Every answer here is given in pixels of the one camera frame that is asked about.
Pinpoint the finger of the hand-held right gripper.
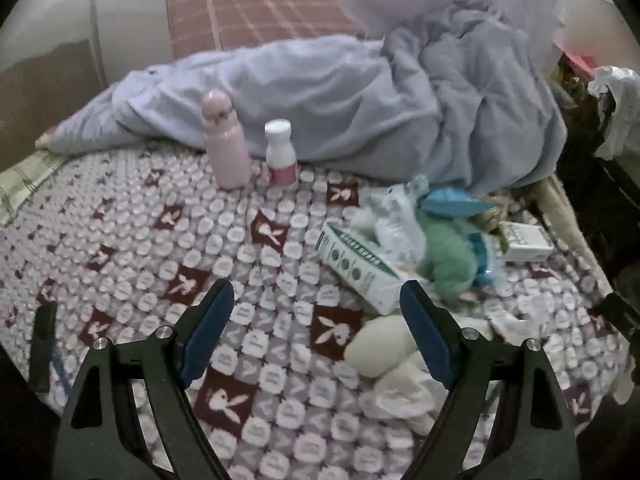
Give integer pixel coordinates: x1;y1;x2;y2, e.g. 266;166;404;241
597;291;640;343

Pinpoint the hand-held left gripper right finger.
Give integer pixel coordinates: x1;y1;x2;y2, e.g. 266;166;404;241
399;280;581;480

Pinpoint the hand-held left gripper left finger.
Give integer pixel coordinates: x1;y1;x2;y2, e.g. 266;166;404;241
52;279;236;480

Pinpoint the cream tissue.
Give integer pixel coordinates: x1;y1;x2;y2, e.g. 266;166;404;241
344;314;421;378

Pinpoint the green white carton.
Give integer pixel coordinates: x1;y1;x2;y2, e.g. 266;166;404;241
316;220;426;315

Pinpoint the small white box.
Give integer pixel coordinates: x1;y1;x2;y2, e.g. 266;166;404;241
497;221;555;263

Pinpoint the blue plastic packet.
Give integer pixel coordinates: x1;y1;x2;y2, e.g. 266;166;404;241
420;187;493;221

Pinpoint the white crumpled tissue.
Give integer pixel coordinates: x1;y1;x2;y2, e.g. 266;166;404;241
360;350;451;436

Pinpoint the crumpled white paper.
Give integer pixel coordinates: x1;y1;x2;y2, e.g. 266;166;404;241
487;305;551;346

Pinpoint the printed bed sheet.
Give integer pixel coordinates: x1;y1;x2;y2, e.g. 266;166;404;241
0;145;631;480

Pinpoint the white bottle pink label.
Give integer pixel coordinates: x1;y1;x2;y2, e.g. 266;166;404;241
264;119;299;190

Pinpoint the white plastic bag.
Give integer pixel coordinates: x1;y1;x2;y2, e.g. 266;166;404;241
587;65;640;161

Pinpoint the green plaid cloth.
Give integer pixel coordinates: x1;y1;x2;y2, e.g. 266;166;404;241
0;152;68;226

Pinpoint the lavender blanket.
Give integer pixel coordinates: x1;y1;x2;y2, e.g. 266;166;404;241
47;0;568;196

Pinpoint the pink striped cloth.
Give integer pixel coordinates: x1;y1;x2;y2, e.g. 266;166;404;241
162;0;501;58

